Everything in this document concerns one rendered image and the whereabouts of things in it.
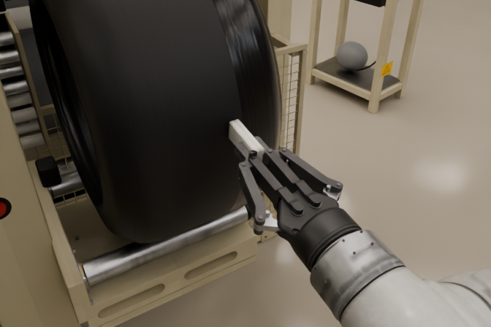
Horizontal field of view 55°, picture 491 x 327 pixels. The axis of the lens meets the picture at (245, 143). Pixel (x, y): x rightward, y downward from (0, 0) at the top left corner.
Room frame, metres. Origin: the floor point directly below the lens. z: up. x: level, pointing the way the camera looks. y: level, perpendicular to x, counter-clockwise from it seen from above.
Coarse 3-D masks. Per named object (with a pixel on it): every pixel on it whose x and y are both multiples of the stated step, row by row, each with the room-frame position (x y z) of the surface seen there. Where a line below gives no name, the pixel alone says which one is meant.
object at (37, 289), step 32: (0, 96) 0.59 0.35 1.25; (0, 128) 0.58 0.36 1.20; (0, 160) 0.58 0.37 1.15; (0, 192) 0.57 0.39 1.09; (32, 192) 0.59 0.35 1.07; (0, 224) 0.56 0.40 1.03; (32, 224) 0.58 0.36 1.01; (0, 256) 0.55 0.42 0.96; (32, 256) 0.57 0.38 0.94; (0, 288) 0.54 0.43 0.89; (32, 288) 0.56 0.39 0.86; (64, 288) 0.59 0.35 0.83; (0, 320) 0.53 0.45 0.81; (32, 320) 0.55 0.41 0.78; (64, 320) 0.58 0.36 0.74
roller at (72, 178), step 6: (66, 174) 0.82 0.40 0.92; (72, 174) 0.83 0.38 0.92; (78, 174) 0.83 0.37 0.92; (66, 180) 0.81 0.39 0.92; (72, 180) 0.81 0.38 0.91; (78, 180) 0.82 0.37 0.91; (54, 186) 0.79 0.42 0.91; (60, 186) 0.80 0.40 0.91; (66, 186) 0.80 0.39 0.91; (72, 186) 0.81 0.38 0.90; (78, 186) 0.81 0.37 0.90; (54, 192) 0.79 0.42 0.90; (60, 192) 0.79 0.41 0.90; (66, 192) 0.80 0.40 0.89
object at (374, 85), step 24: (312, 0) 3.08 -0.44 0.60; (360, 0) 2.89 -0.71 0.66; (384, 0) 2.81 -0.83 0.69; (312, 24) 3.07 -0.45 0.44; (384, 24) 2.66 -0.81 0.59; (408, 24) 2.87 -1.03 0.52; (312, 48) 3.05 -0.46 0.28; (336, 48) 3.27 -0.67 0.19; (360, 48) 2.95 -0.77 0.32; (384, 48) 2.64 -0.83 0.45; (408, 48) 2.84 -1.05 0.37; (312, 72) 3.04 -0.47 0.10; (336, 72) 2.97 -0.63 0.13; (360, 72) 2.97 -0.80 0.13; (384, 72) 2.66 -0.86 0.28; (384, 96) 2.70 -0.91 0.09
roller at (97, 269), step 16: (240, 208) 0.72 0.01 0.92; (208, 224) 0.67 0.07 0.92; (224, 224) 0.68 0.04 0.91; (176, 240) 0.64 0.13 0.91; (192, 240) 0.65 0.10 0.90; (112, 256) 0.59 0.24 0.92; (128, 256) 0.59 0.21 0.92; (144, 256) 0.60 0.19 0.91; (160, 256) 0.61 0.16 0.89; (96, 272) 0.56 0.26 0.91; (112, 272) 0.57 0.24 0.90
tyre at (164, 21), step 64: (64, 0) 0.61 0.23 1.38; (128, 0) 0.60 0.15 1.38; (192, 0) 0.63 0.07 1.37; (256, 0) 0.71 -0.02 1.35; (64, 64) 0.95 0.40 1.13; (128, 64) 0.54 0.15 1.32; (192, 64) 0.57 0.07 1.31; (256, 64) 0.61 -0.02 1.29; (64, 128) 0.84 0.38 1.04; (128, 128) 0.51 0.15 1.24; (192, 128) 0.54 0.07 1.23; (256, 128) 0.58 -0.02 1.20; (128, 192) 0.51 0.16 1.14; (192, 192) 0.53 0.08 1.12
